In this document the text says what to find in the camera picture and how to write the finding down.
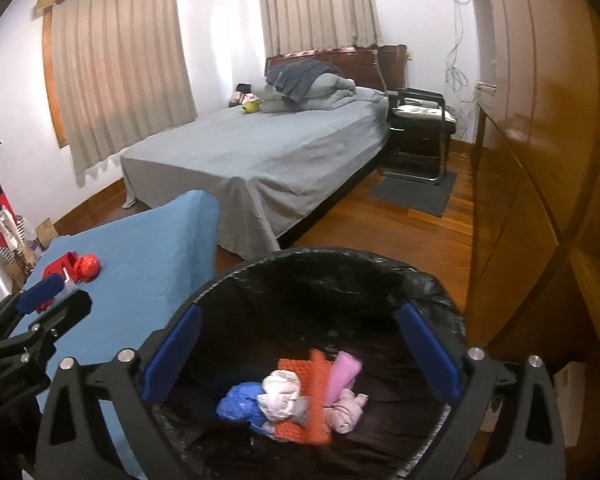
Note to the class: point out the black metal chair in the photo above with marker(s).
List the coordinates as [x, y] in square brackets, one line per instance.
[437, 150]

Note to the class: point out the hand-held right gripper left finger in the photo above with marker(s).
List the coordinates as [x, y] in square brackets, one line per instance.
[172, 355]

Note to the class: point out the red box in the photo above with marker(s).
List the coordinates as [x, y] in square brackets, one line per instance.
[60, 265]

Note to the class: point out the dark wooden bed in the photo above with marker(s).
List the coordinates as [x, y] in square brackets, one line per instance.
[360, 57]

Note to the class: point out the dark grey blanket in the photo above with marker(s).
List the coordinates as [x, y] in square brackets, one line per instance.
[300, 75]

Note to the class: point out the dark grey floor mat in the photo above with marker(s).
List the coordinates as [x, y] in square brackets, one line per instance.
[415, 194]

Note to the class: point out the pink soft item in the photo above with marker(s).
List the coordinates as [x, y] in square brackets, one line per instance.
[240, 97]

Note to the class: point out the grey pillow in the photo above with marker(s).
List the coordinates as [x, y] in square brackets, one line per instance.
[370, 95]

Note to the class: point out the wide beige curtain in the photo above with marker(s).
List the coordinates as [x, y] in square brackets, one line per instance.
[120, 75]

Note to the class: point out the large orange mesh pad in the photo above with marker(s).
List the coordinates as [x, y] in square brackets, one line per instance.
[317, 410]

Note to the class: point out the wooden window frame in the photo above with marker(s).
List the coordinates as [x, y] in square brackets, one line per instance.
[52, 80]

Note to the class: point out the red round ball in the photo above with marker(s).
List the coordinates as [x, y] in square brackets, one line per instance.
[87, 267]

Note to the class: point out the pink face mask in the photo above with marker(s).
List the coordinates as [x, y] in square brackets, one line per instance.
[342, 370]

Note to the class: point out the yellow toy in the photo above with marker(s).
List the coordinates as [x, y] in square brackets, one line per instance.
[250, 106]

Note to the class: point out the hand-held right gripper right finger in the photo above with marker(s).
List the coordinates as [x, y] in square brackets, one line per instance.
[430, 355]

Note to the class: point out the narrow beige curtain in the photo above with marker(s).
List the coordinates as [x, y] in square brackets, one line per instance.
[320, 5]

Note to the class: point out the blue table cloth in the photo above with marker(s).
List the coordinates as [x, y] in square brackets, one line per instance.
[145, 260]

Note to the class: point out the white box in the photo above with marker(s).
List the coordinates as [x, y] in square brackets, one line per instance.
[575, 390]

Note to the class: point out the grey bedsheet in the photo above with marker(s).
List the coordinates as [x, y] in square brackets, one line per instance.
[260, 160]

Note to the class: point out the brown wooden wardrobe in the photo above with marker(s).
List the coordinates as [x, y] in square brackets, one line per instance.
[530, 160]

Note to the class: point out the striped bag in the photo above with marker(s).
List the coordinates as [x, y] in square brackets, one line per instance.
[10, 252]

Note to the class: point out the white tissue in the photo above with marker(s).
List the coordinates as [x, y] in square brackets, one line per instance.
[347, 405]
[280, 395]

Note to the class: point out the blue plastic bag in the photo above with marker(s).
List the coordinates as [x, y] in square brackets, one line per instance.
[240, 402]

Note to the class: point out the grey duvet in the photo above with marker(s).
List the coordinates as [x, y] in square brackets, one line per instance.
[325, 94]

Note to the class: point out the chair seat cushion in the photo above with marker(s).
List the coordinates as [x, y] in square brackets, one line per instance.
[425, 112]

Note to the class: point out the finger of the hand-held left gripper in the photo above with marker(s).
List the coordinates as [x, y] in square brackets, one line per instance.
[67, 310]
[40, 292]

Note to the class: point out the brown paper bag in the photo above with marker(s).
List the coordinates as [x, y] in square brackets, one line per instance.
[45, 232]

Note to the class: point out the red and white hanging clothes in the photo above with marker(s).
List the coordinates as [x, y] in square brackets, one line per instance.
[2, 207]

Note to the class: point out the small orange mesh pad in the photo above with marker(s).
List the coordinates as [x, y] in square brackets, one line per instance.
[287, 431]

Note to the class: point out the black bin with black liner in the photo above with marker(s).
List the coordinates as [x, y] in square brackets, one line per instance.
[330, 310]

